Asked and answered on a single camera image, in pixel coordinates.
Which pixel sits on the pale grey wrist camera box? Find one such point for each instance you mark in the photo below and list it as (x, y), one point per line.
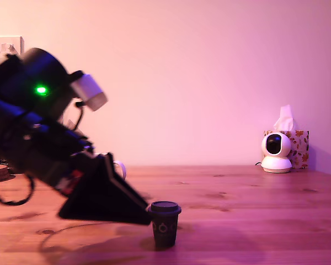
(89, 89)

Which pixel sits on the white tissue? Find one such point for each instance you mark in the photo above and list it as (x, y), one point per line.
(284, 118)

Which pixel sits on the small white round camera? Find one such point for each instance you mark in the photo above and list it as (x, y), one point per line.
(276, 163)

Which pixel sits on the cartoon print ceramic mug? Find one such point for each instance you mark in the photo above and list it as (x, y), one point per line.
(124, 169)

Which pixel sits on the white wall switch plate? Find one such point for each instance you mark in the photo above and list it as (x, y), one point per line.
(0, 41)

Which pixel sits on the dark cup-shaped coffee capsule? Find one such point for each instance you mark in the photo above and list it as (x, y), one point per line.
(165, 223)

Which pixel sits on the floral tissue box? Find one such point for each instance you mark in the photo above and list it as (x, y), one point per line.
(301, 149)

